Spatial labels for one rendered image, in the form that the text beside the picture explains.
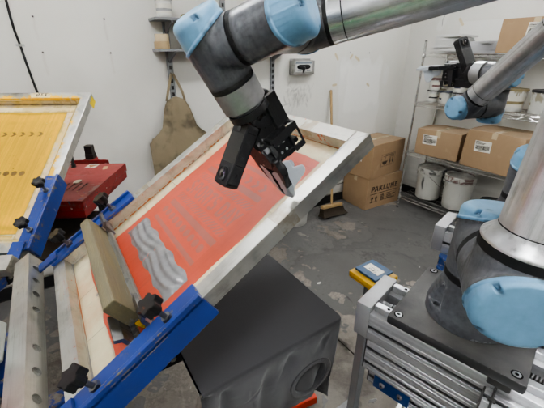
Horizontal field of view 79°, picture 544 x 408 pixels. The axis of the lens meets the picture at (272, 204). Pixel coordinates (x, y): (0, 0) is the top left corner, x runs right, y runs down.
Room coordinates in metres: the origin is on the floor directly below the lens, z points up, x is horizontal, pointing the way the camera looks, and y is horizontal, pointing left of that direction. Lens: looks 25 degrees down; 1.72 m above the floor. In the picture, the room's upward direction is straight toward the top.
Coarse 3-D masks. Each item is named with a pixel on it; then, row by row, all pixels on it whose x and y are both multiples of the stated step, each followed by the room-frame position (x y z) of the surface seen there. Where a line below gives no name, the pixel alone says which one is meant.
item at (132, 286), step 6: (108, 234) 0.81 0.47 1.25; (114, 240) 0.77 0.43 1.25; (114, 246) 0.75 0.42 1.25; (114, 252) 0.72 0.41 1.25; (120, 252) 0.72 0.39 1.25; (120, 258) 0.69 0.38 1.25; (120, 264) 0.67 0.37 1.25; (126, 264) 0.67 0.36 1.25; (126, 270) 0.64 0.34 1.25; (126, 276) 0.62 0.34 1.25; (126, 282) 0.60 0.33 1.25; (132, 282) 0.59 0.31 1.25; (132, 288) 0.57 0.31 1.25; (132, 294) 0.56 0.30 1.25; (138, 294) 0.56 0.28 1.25
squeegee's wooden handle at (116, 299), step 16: (80, 224) 0.80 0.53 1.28; (96, 224) 0.82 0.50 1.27; (96, 240) 0.70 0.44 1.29; (96, 256) 0.63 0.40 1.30; (112, 256) 0.68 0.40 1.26; (96, 272) 0.58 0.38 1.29; (112, 272) 0.59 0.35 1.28; (112, 288) 0.52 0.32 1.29; (128, 288) 0.58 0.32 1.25; (112, 304) 0.48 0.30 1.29; (128, 304) 0.50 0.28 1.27; (128, 320) 0.49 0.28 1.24
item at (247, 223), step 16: (304, 160) 0.78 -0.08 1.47; (304, 176) 0.73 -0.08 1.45; (272, 192) 0.73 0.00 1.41; (256, 208) 0.70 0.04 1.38; (240, 224) 0.67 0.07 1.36; (224, 240) 0.64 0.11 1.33; (176, 256) 0.67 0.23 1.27; (208, 256) 0.62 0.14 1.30; (144, 272) 0.66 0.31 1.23; (192, 272) 0.60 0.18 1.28; (144, 288) 0.61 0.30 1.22
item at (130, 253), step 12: (216, 156) 1.01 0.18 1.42; (204, 168) 0.98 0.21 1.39; (192, 180) 0.95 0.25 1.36; (180, 192) 0.92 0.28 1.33; (156, 204) 0.92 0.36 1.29; (144, 216) 0.89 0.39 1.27; (132, 228) 0.86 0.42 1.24; (156, 228) 0.80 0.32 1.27; (120, 240) 0.83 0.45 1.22; (132, 252) 0.76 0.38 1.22; (132, 264) 0.71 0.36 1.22; (96, 288) 0.68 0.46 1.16
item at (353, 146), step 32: (224, 128) 1.12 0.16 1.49; (320, 128) 0.82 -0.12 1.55; (192, 160) 1.05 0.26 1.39; (352, 160) 0.68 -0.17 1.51; (320, 192) 0.63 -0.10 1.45; (288, 224) 0.59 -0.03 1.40; (256, 256) 0.55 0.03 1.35; (64, 288) 0.69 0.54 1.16; (224, 288) 0.51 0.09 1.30; (64, 320) 0.58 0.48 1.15; (64, 352) 0.49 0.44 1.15
